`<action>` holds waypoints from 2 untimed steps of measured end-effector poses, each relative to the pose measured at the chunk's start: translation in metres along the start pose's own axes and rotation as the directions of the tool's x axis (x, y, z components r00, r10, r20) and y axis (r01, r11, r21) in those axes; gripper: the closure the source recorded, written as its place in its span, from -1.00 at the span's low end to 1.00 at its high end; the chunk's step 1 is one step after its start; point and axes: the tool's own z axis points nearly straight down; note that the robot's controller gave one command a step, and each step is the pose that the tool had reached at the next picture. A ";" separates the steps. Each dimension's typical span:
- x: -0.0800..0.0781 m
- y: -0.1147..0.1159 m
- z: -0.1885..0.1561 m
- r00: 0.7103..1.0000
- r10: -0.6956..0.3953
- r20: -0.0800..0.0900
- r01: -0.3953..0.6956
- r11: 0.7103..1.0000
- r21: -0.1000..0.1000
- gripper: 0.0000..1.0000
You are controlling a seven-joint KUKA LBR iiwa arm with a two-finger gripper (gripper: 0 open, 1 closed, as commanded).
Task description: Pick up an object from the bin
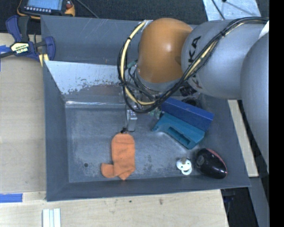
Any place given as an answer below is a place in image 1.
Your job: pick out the dark blue block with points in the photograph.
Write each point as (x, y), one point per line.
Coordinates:
(189, 115)

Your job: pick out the orange cloth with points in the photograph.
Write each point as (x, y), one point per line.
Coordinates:
(122, 155)

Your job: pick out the pale wood board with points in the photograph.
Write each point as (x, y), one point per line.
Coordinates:
(21, 126)

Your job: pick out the teal block with slot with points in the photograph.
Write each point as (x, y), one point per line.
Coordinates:
(177, 130)

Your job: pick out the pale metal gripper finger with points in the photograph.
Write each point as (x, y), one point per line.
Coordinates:
(132, 123)

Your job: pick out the grey metal bin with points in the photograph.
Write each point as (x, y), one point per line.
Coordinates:
(92, 136)

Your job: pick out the black and red oval object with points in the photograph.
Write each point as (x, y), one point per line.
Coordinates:
(210, 164)

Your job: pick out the white pacifier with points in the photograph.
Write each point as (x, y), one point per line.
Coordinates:
(184, 167)

